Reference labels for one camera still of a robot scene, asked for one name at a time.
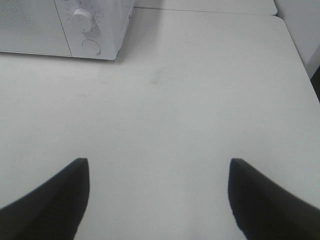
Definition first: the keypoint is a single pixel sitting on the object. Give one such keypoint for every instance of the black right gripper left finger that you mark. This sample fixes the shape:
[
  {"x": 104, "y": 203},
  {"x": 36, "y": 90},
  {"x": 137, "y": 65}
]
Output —
[{"x": 52, "y": 211}]

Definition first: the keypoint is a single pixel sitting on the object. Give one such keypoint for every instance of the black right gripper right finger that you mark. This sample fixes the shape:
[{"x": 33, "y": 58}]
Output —
[{"x": 263, "y": 210}]

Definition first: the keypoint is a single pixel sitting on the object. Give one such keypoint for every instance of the round white door button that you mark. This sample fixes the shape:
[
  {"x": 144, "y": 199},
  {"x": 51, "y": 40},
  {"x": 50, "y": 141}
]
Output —
[{"x": 91, "y": 47}]

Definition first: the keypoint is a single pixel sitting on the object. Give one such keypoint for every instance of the white microwave door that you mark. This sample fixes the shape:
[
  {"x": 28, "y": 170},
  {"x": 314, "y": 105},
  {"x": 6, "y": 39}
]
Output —
[{"x": 32, "y": 27}]

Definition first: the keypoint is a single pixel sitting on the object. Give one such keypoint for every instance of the white timer knob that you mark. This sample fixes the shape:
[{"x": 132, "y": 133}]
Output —
[{"x": 82, "y": 20}]

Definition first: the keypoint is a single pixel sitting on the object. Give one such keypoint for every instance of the white microwave oven body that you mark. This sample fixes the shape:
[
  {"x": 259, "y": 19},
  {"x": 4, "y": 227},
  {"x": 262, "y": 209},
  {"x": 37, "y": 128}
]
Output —
[{"x": 111, "y": 20}]

